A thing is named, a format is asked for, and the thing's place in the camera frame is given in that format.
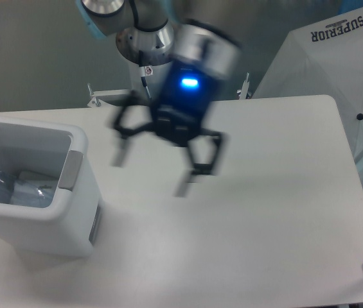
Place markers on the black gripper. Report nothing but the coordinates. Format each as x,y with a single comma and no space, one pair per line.
177,115

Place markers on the white paper packaging wrapper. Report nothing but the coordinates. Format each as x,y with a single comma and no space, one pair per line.
38,180

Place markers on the clear plastic bottle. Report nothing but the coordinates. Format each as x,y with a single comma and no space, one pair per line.
17,192

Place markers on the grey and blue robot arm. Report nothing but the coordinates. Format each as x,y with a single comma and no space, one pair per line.
185,51

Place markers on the white plastic trash can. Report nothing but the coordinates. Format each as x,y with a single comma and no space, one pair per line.
69,224

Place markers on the white superior umbrella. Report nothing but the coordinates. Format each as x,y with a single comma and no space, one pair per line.
323,58

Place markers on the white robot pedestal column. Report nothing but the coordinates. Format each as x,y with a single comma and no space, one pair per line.
148,55

